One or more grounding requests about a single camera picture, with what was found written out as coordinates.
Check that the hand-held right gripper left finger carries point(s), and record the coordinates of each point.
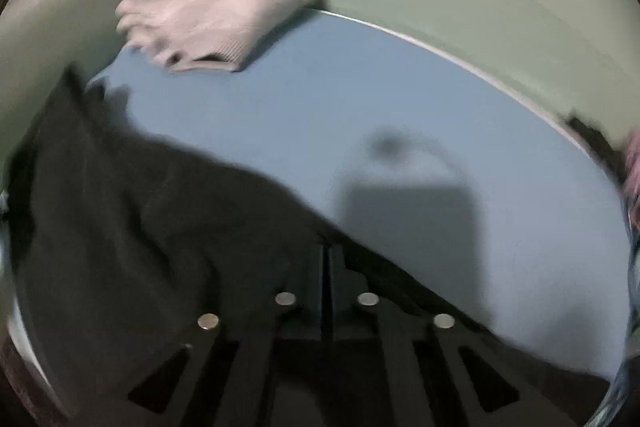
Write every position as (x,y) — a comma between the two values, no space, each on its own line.
(312,287)

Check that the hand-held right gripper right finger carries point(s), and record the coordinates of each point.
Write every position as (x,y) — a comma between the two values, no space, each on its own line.
(340,292)

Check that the grey sweater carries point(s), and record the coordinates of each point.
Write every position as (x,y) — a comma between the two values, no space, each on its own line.
(215,17)

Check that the dark cloth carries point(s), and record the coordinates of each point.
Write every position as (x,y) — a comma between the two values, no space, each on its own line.
(595,147)

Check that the pink plush toy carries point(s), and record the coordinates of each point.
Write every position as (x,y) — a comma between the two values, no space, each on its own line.
(634,177)

